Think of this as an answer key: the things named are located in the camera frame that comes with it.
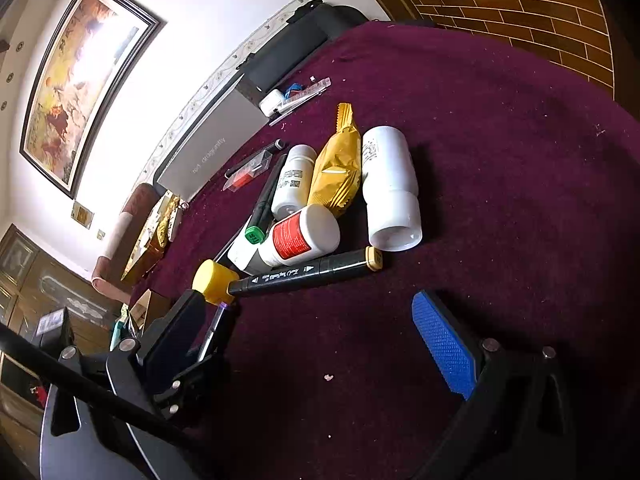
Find cardboard box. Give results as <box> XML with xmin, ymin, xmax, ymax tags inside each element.
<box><xmin>127</xmin><ymin>287</ymin><xmax>173</xmax><ymax>331</ymax></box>

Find clear plastic box with red item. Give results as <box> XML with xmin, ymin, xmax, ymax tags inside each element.
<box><xmin>222</xmin><ymin>152</ymin><xmax>273</xmax><ymax>192</ymax></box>

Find silver pen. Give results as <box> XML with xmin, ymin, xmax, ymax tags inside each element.
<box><xmin>268</xmin><ymin>105</ymin><xmax>301</xmax><ymax>127</ymax></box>

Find white bottle with red label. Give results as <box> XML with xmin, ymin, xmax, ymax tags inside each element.
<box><xmin>257</xmin><ymin>203</ymin><xmax>342</xmax><ymax>268</ymax></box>

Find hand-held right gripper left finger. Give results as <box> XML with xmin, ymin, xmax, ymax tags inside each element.
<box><xmin>39</xmin><ymin>287</ymin><xmax>222</xmax><ymax>480</ymax></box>

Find wooden cabinet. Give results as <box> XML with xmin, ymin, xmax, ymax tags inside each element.
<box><xmin>0</xmin><ymin>224</ymin><xmax>126</xmax><ymax>411</ymax></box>

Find black cable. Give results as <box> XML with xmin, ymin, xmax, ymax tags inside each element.
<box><xmin>0</xmin><ymin>322</ymin><xmax>211</xmax><ymax>461</ymax></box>

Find grey rectangular box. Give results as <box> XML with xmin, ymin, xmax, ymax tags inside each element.
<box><xmin>156</xmin><ymin>74</ymin><xmax>273</xmax><ymax>203</ymax></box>

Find framed painting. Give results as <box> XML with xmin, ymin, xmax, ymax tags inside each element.
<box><xmin>19</xmin><ymin>0</ymin><xmax>167</xmax><ymax>200</ymax></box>

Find gold wall plaque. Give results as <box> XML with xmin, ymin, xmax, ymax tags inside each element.
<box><xmin>70</xmin><ymin>200</ymin><xmax>95</xmax><ymax>230</ymax></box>

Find gold snack packet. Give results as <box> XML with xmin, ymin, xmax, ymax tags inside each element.
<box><xmin>306</xmin><ymin>102</ymin><xmax>363</xmax><ymax>218</ymax></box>

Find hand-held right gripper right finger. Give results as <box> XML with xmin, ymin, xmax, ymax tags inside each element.
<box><xmin>411</xmin><ymin>290</ymin><xmax>581</xmax><ymax>480</ymax></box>

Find clear toothbrush package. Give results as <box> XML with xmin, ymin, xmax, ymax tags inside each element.
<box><xmin>272</xmin><ymin>76</ymin><xmax>332</xmax><ymax>116</ymax></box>

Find white bottle with yellow cap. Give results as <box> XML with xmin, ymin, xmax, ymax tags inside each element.
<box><xmin>191</xmin><ymin>232</ymin><xmax>273</xmax><ymax>307</ymax></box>

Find large white bottle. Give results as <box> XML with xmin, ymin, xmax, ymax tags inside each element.
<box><xmin>361</xmin><ymin>125</ymin><xmax>423</xmax><ymax>251</ymax></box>

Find black marker with beige cap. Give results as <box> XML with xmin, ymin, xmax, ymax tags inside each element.
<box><xmin>227</xmin><ymin>246</ymin><xmax>385</xmax><ymax>298</ymax></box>

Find black marker with green cap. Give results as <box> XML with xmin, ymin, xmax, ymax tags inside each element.
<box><xmin>244</xmin><ymin>152</ymin><xmax>289</xmax><ymax>246</ymax></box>

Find small white pill bottle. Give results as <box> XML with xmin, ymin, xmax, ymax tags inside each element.
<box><xmin>270</xmin><ymin>144</ymin><xmax>318</xmax><ymax>221</ymax></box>

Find black bag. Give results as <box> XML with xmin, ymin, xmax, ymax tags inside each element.
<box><xmin>235</xmin><ymin>2</ymin><xmax>371</xmax><ymax>106</ymax></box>

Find purple pen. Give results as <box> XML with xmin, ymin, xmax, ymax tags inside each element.
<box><xmin>197</xmin><ymin>299</ymin><xmax>233</xmax><ymax>361</ymax></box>

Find brown brick-pattern counter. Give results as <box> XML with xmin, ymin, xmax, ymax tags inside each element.
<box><xmin>345</xmin><ymin>0</ymin><xmax>616</xmax><ymax>98</ymax></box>

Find white charger case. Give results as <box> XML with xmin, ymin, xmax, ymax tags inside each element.
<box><xmin>258</xmin><ymin>89</ymin><xmax>285</xmax><ymax>116</ymax></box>

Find gold gift packages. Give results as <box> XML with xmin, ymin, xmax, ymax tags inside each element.
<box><xmin>120</xmin><ymin>192</ymin><xmax>182</xmax><ymax>283</ymax></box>

